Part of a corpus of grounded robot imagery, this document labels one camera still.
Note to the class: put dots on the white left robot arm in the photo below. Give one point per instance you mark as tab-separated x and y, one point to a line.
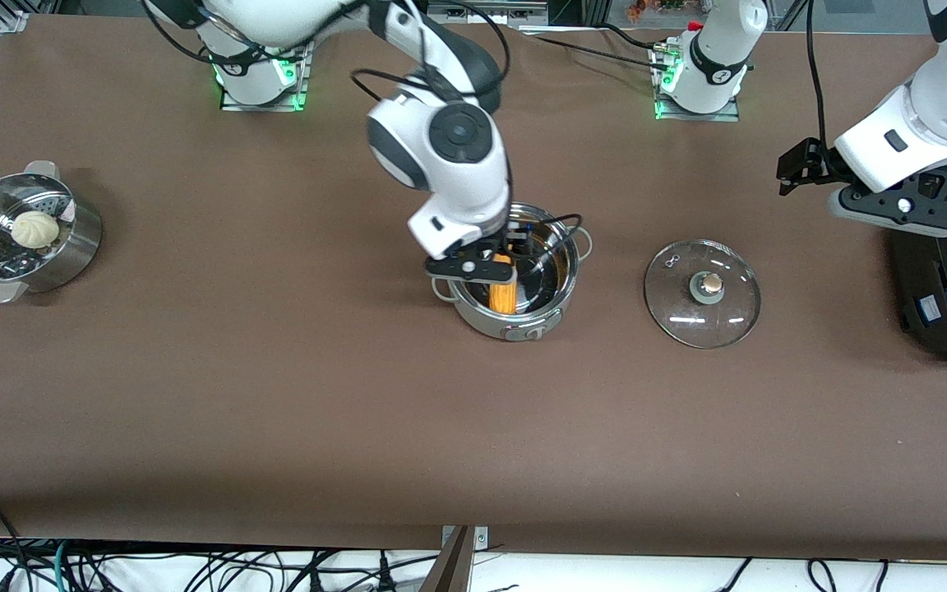
716	62

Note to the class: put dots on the small metal clamp bracket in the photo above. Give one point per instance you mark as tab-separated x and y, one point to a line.
481	537

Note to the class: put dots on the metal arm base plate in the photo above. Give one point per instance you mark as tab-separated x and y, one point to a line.
728	115
297	97

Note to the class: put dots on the grey aluminium frame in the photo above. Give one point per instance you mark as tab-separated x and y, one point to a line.
523	10

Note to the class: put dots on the glass pot lid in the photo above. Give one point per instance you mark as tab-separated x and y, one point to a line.
702	308

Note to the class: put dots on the dark camera stand pole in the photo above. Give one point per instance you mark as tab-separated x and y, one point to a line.
450	567

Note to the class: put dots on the steel steamer pot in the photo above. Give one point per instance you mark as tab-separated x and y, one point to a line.
62	251

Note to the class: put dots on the white steamed bun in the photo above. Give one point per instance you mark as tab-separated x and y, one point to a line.
34	230

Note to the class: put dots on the orange background object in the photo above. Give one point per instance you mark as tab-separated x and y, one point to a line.
636	8

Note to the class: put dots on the steel cooking pot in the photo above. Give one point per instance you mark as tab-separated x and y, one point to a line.
482	325

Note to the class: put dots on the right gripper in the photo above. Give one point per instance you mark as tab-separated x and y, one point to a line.
518	244

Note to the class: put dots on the brown table cover sheet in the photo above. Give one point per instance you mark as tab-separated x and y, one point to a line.
276	427

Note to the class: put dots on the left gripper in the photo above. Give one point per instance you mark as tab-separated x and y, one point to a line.
820	165

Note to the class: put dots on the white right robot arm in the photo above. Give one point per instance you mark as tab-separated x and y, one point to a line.
457	168

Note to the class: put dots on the yellow corn cob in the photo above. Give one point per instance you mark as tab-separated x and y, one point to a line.
503	292

